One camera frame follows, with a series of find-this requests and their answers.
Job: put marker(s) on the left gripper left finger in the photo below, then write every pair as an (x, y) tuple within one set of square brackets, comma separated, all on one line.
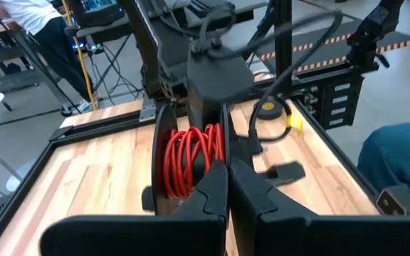
[(137, 236)]

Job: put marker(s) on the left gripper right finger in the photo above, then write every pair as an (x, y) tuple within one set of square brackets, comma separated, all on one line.
[(315, 236)]

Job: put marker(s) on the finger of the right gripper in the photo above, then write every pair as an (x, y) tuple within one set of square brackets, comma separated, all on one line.
[(147, 199), (285, 172)]

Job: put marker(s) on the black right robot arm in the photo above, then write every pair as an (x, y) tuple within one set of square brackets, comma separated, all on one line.
[(219, 78)]

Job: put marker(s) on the black tape roll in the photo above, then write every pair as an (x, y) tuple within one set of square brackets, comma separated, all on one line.
[(269, 106)]

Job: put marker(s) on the black control box with labels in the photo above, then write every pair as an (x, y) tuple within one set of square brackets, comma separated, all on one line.
[(336, 99)]

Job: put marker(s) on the person's leg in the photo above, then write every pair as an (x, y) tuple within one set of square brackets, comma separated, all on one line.
[(397, 153)]

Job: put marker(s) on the black equipment table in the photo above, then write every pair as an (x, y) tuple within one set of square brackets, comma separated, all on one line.
[(119, 25)]

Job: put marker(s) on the person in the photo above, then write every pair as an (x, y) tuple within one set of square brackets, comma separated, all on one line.
[(41, 35)]

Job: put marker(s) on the black table-level camera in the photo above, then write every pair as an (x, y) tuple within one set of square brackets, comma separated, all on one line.
[(400, 202)]

